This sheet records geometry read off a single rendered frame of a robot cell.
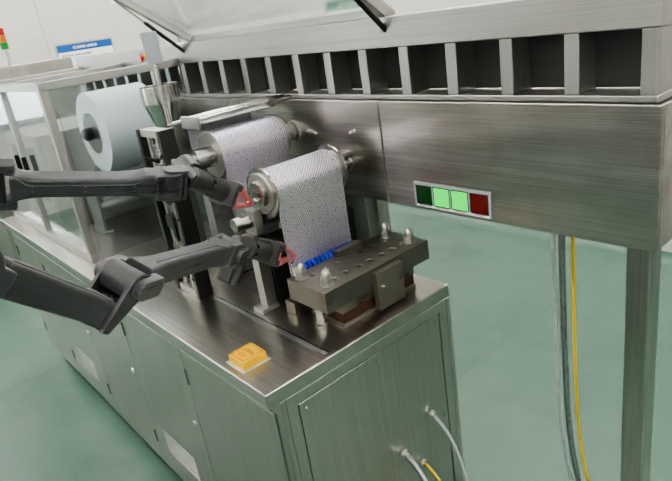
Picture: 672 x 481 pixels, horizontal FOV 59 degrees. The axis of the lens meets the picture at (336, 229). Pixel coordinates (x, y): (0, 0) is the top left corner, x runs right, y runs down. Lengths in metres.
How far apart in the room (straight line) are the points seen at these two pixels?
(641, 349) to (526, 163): 0.57
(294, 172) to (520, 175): 0.60
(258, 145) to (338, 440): 0.88
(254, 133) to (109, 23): 5.62
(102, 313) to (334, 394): 0.66
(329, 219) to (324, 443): 0.61
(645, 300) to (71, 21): 6.48
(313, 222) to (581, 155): 0.74
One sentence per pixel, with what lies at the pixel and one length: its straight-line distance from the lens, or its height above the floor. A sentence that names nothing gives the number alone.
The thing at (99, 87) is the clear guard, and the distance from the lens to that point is 2.46.
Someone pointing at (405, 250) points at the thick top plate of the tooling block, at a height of 1.03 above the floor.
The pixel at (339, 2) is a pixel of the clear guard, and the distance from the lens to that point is 1.69.
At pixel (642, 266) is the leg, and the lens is 1.57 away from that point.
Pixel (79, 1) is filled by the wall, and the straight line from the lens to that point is 7.28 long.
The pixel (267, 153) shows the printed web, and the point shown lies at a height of 1.31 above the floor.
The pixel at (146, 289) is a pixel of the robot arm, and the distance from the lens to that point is 1.15.
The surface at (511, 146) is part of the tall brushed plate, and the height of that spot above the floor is 1.34.
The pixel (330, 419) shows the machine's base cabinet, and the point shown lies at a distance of 1.57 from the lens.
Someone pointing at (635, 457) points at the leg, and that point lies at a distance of 1.88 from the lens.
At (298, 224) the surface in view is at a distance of 1.64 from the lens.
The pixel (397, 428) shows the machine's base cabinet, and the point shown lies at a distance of 1.78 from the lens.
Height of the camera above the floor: 1.69
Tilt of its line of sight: 20 degrees down
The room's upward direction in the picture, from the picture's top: 9 degrees counter-clockwise
